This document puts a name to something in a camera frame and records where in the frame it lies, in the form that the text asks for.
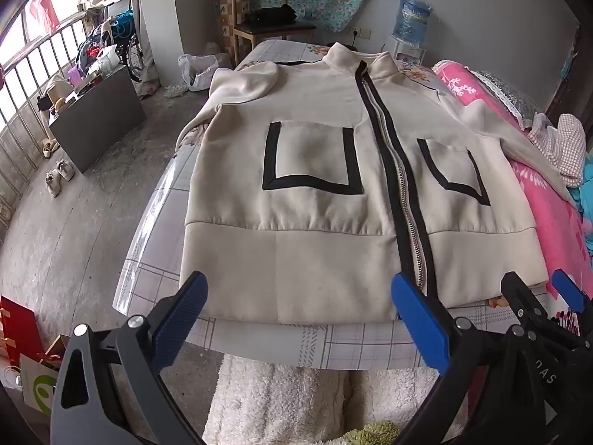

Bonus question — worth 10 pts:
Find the wooden chair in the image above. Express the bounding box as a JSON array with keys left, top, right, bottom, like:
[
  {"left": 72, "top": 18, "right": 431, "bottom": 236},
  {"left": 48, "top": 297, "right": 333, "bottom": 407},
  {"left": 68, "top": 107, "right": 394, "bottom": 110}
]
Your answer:
[{"left": 227, "top": 0, "right": 318, "bottom": 68}]

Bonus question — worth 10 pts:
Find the blue quilt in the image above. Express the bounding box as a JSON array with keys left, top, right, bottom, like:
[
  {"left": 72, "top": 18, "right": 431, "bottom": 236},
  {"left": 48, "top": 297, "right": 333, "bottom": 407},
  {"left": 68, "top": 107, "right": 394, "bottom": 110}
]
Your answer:
[{"left": 567, "top": 158, "right": 593, "bottom": 253}]

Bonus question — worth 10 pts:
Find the pink floral blanket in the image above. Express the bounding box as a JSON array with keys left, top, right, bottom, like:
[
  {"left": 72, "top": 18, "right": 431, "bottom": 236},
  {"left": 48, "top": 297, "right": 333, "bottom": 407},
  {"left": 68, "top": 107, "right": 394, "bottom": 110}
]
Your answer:
[{"left": 433, "top": 60, "right": 593, "bottom": 300}]

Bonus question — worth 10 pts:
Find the pink checked cloth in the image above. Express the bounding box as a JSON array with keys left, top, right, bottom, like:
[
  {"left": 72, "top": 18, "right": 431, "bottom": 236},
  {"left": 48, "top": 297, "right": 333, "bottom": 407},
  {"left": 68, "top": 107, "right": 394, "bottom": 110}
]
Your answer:
[{"left": 528, "top": 112, "right": 587, "bottom": 188}]

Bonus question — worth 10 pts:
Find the pink hanging garment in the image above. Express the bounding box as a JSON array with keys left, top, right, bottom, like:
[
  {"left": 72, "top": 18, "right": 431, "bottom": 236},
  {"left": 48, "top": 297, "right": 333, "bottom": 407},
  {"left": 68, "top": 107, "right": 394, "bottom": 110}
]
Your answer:
[{"left": 25, "top": 0, "right": 61, "bottom": 33}]

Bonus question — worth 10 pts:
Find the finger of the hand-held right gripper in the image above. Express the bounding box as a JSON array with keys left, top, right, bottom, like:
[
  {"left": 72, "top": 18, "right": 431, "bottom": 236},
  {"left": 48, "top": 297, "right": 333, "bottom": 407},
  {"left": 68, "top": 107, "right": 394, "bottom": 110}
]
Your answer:
[
  {"left": 550, "top": 268, "right": 593, "bottom": 331},
  {"left": 501, "top": 270, "right": 546, "bottom": 340}
]

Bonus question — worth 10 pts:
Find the blue water bottle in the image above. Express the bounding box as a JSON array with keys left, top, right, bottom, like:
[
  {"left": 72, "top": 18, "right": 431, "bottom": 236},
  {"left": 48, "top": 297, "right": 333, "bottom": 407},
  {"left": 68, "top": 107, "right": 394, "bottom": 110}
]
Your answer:
[{"left": 394, "top": 0, "right": 434, "bottom": 49}]

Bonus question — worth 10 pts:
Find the pile of clothes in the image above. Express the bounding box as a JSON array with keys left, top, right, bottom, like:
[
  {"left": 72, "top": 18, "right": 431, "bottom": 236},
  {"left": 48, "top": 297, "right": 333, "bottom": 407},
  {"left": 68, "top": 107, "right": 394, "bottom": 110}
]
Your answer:
[{"left": 76, "top": 23, "right": 121, "bottom": 75}]

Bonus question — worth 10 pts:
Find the paper bag with green logo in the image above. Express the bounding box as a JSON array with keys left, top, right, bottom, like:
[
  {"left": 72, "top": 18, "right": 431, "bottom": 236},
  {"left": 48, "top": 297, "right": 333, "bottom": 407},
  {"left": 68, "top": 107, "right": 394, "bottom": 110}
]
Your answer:
[{"left": 19, "top": 355, "right": 61, "bottom": 415}]

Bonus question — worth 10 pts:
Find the dark grey cabinet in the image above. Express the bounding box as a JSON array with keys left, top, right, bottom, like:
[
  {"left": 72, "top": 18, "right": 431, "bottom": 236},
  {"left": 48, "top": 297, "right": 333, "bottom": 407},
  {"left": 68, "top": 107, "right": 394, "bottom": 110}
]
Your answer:
[{"left": 49, "top": 64, "right": 148, "bottom": 174}]

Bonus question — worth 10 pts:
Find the bed with checked floral sheet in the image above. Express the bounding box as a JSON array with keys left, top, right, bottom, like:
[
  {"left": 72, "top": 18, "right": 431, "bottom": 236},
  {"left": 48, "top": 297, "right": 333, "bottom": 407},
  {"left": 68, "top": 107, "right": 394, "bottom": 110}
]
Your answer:
[{"left": 113, "top": 39, "right": 593, "bottom": 372}]

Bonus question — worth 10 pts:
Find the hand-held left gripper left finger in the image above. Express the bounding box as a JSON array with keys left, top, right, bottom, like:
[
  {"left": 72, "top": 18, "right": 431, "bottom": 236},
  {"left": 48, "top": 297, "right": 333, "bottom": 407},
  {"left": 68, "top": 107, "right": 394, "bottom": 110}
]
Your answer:
[{"left": 49, "top": 271, "right": 209, "bottom": 445}]

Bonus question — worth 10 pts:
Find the white water dispenser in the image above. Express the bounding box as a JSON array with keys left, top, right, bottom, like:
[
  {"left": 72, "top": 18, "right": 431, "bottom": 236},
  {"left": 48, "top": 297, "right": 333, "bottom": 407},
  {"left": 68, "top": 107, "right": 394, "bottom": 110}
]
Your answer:
[{"left": 387, "top": 36, "right": 427, "bottom": 65}]

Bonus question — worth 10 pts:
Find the black bag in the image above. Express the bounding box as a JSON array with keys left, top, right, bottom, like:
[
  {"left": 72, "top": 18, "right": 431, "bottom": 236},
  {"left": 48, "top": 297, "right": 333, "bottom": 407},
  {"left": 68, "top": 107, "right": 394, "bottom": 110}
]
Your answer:
[{"left": 250, "top": 4, "right": 299, "bottom": 26}]

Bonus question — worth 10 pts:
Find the green fluffy mat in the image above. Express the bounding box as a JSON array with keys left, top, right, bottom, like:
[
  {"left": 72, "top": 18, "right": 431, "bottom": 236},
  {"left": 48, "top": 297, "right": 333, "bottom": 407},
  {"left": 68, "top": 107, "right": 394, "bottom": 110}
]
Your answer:
[{"left": 345, "top": 422, "right": 404, "bottom": 445}]

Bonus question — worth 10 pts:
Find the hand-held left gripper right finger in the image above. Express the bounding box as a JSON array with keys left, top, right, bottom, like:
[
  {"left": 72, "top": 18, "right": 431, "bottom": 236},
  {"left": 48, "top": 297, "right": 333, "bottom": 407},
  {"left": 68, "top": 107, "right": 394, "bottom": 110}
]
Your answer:
[{"left": 391, "top": 273, "right": 547, "bottom": 445}]

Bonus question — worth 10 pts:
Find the wheelchair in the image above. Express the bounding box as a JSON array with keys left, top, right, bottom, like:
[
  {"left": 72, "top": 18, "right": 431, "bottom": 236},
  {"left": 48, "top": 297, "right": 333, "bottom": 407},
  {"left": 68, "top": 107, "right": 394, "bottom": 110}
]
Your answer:
[{"left": 113, "top": 9, "right": 146, "bottom": 84}]

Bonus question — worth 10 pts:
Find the grey floral lace pillow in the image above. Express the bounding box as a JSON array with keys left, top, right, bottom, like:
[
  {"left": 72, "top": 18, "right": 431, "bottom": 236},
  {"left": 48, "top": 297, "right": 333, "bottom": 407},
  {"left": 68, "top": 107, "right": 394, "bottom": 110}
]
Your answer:
[{"left": 470, "top": 69, "right": 552, "bottom": 131}]

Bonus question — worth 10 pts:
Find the white fluffy rug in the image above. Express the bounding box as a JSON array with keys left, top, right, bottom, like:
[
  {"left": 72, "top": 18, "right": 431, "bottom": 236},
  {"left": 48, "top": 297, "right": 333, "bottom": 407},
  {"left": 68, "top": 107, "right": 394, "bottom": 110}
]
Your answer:
[{"left": 204, "top": 355, "right": 464, "bottom": 445}]

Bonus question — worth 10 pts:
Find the white plastic bag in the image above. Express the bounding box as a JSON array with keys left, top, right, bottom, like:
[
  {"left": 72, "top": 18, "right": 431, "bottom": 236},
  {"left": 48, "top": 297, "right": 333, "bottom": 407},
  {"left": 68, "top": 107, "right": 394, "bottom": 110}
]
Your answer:
[{"left": 178, "top": 53, "right": 221, "bottom": 92}]

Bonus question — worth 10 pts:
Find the patterned cardboard box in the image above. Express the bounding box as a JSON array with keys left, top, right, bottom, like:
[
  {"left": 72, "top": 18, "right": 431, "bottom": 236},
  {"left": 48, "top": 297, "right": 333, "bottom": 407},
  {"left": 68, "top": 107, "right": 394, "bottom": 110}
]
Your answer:
[{"left": 218, "top": 0, "right": 253, "bottom": 38}]

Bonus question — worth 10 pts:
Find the metal balcony railing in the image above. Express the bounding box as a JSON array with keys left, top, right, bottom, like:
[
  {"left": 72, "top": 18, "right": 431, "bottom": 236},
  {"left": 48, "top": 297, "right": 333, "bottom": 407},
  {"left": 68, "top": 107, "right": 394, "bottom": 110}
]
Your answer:
[{"left": 0, "top": 9, "right": 93, "bottom": 237}]

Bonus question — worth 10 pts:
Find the beige zip jacket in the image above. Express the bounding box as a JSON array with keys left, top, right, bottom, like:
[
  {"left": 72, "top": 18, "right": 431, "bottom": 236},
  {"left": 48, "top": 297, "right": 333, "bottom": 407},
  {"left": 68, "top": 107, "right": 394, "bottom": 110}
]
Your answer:
[{"left": 177, "top": 43, "right": 573, "bottom": 325}]

